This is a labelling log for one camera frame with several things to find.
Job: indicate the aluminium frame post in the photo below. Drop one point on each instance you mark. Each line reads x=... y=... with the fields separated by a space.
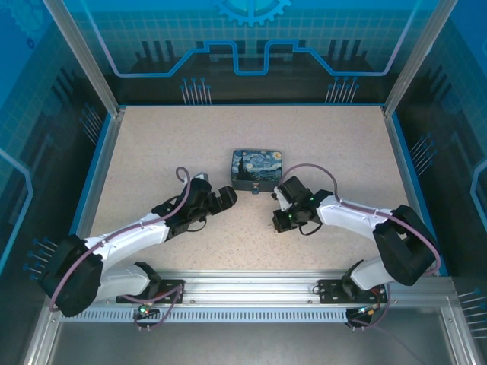
x=83 y=57
x=418 y=57

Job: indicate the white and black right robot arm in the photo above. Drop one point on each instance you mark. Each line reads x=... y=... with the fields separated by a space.
x=350 y=216

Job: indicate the aluminium mounting rail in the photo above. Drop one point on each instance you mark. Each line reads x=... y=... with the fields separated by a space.
x=251 y=289

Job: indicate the grey metal panel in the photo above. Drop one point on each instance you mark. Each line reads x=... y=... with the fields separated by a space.
x=247 y=342

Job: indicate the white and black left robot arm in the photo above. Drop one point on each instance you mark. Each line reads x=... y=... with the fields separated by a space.
x=125 y=237

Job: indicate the aluminium side rail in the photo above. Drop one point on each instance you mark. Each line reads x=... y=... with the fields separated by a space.
x=100 y=167

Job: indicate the connector board with LEDs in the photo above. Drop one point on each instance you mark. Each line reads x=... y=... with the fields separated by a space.
x=364 y=311
x=144 y=310

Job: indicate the starry night painted tin box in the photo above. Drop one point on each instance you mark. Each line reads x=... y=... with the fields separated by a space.
x=256 y=165

